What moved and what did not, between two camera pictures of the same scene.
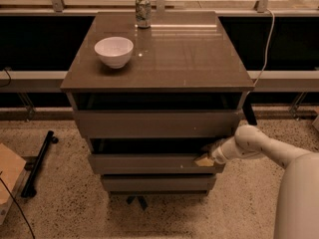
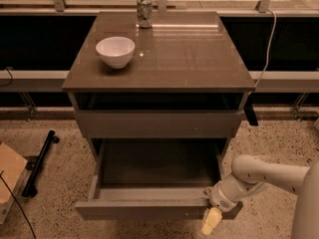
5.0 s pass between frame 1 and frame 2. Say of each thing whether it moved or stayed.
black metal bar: stayed
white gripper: moved
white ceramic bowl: stayed
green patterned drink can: stayed
